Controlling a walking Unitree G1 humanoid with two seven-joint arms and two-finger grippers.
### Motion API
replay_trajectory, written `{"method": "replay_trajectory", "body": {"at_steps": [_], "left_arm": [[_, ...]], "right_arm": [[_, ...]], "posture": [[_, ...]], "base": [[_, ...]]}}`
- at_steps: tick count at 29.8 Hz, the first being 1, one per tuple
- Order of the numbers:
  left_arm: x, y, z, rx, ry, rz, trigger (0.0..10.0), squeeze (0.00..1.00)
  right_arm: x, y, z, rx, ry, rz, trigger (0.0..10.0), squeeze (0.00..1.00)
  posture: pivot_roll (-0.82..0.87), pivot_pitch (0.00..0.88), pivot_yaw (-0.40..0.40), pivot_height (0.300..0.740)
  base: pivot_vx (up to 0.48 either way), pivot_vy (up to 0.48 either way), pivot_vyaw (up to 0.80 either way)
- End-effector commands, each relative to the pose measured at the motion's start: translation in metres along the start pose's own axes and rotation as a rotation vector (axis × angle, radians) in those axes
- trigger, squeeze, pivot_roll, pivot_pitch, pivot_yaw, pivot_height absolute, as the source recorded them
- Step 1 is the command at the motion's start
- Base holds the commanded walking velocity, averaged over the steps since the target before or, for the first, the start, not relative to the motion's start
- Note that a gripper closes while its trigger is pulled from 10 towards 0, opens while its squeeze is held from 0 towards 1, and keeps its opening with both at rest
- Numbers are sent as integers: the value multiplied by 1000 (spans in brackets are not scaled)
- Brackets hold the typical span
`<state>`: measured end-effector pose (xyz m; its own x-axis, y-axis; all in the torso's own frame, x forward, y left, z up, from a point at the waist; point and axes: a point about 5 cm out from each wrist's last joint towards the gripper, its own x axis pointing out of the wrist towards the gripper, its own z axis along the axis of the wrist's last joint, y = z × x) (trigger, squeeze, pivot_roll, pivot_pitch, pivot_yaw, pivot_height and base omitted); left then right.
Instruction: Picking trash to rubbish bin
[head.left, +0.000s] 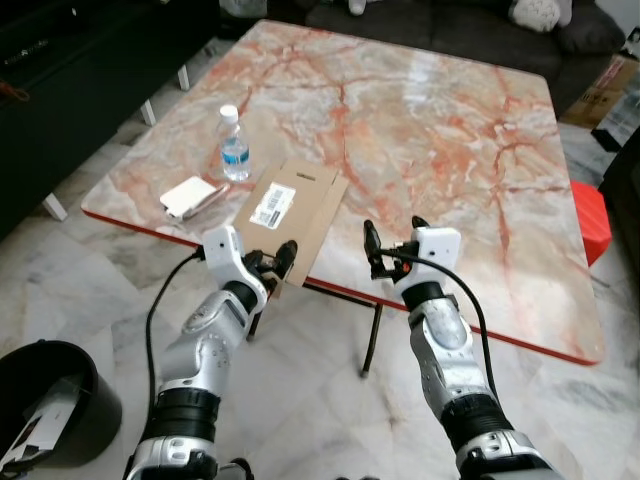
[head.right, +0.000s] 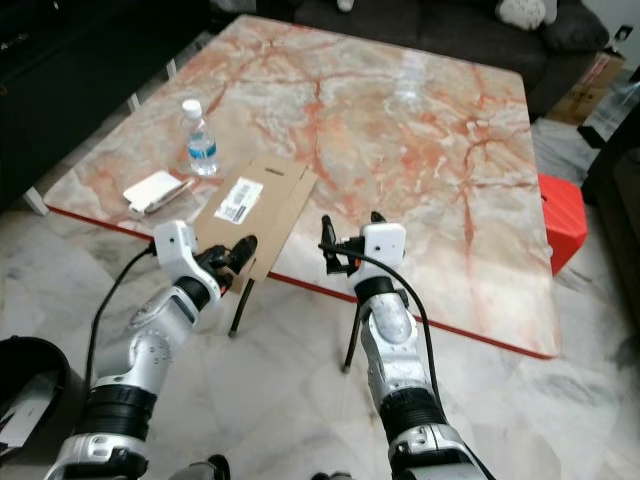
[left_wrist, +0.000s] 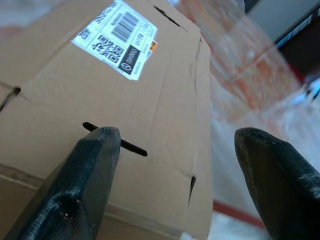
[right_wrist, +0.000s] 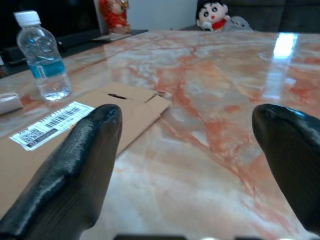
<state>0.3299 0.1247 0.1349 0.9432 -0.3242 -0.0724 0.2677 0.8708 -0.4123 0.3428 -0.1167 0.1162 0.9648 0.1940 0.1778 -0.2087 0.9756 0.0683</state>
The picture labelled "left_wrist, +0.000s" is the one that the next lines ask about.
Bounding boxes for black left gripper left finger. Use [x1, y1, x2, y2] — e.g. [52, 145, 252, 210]
[4, 126, 122, 240]

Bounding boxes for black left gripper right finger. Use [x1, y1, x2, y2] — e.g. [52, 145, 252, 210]
[234, 127, 320, 240]

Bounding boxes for brown cardboard box white label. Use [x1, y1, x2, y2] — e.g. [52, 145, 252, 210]
[0, 0, 214, 240]

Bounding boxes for marble table red edge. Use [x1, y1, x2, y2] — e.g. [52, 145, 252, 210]
[172, 0, 320, 230]

